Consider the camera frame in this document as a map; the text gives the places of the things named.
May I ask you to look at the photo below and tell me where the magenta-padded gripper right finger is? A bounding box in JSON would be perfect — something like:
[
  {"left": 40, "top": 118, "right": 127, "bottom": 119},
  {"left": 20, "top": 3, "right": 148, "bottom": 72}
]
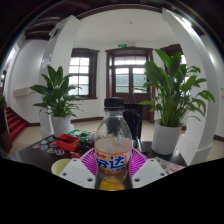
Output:
[{"left": 128, "top": 148, "right": 170, "bottom": 190}]

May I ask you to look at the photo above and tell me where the yellow-green cup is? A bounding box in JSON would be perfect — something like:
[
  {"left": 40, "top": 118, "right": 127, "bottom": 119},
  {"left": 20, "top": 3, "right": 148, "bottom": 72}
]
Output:
[{"left": 50, "top": 158, "right": 72, "bottom": 176}]

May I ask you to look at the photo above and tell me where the group of round stickers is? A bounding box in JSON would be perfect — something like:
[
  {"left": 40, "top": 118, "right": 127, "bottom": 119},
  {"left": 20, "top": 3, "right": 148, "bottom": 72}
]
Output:
[{"left": 31, "top": 135, "right": 66, "bottom": 157}]

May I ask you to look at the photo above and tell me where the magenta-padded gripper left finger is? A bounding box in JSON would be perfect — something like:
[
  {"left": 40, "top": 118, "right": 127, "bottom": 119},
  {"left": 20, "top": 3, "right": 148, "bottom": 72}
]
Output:
[{"left": 57, "top": 148, "right": 99, "bottom": 190}]

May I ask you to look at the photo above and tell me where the clear orange drink bottle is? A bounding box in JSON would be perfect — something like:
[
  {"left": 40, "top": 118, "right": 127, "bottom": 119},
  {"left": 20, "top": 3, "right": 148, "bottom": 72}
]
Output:
[{"left": 93, "top": 96, "right": 134, "bottom": 192}]

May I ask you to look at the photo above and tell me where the dark wood glazed door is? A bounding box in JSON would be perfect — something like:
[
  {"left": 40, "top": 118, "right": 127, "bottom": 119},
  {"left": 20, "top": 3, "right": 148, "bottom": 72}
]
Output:
[{"left": 105, "top": 46, "right": 155, "bottom": 122}]

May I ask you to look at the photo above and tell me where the small potted plant white pot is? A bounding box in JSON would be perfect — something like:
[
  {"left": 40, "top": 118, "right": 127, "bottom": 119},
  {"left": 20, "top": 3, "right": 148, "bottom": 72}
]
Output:
[{"left": 29, "top": 65, "right": 86, "bottom": 138}]

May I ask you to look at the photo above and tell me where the red box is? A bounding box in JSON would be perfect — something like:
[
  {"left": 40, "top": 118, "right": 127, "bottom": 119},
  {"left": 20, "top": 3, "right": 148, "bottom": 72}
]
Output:
[{"left": 54, "top": 133, "right": 82, "bottom": 153}]

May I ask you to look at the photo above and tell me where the dark wood framed window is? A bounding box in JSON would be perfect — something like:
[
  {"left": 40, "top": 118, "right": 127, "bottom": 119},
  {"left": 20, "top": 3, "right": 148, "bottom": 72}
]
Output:
[{"left": 68, "top": 47, "right": 100, "bottom": 101}]

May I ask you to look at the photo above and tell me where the black chair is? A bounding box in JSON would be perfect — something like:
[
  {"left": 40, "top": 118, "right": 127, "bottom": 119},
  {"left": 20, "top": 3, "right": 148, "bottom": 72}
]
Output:
[{"left": 122, "top": 103, "right": 144, "bottom": 152}]

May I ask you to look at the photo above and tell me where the printed paper leaflet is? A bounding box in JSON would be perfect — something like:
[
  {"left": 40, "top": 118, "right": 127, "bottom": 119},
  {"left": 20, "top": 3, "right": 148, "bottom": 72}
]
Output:
[{"left": 154, "top": 156, "right": 186, "bottom": 175}]

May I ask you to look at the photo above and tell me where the red carpeted staircase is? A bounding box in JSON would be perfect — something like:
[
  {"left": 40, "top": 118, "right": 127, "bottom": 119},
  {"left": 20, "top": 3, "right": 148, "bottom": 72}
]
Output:
[{"left": 4, "top": 106, "right": 29, "bottom": 144}]

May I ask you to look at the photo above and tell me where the green box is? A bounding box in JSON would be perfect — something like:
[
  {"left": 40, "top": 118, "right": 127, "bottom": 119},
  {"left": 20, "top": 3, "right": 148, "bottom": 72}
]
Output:
[{"left": 67, "top": 128, "right": 93, "bottom": 140}]

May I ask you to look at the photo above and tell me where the large potted plant white pot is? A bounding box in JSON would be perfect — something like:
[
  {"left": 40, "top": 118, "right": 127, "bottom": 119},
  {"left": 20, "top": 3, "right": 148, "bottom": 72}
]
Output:
[{"left": 139, "top": 48, "right": 216, "bottom": 156}]

